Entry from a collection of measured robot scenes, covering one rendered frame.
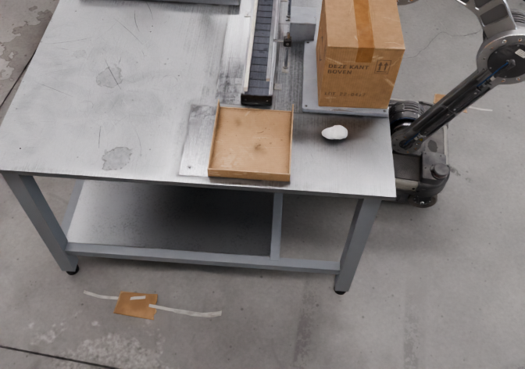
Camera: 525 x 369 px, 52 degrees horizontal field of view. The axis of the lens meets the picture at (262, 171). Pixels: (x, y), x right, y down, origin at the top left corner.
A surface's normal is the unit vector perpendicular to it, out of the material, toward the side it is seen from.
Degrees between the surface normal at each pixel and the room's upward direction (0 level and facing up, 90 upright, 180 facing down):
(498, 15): 90
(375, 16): 0
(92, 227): 0
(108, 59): 0
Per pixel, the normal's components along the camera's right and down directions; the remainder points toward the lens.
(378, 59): -0.04, 0.80
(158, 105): 0.02, -0.59
